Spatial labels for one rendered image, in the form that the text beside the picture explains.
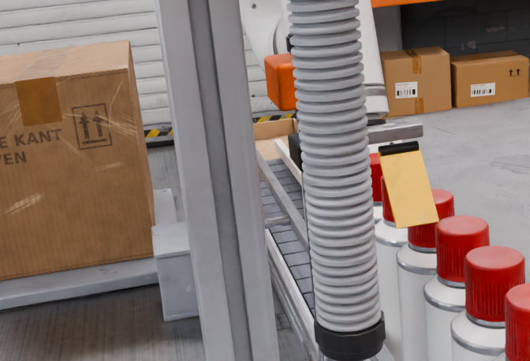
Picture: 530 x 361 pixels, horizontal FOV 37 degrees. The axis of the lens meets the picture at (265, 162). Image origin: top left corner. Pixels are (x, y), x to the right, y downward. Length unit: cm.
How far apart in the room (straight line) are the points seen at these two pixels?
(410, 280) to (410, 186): 7
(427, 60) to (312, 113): 409
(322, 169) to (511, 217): 88
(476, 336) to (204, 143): 19
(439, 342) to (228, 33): 24
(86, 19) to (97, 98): 394
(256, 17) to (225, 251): 38
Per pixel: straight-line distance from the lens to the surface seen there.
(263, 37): 81
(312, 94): 34
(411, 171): 55
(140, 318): 100
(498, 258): 46
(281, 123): 171
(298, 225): 86
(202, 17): 45
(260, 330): 50
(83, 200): 109
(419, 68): 443
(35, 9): 503
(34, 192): 110
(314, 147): 35
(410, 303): 57
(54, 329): 102
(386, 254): 61
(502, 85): 456
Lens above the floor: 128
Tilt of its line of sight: 17 degrees down
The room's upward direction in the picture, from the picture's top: 6 degrees counter-clockwise
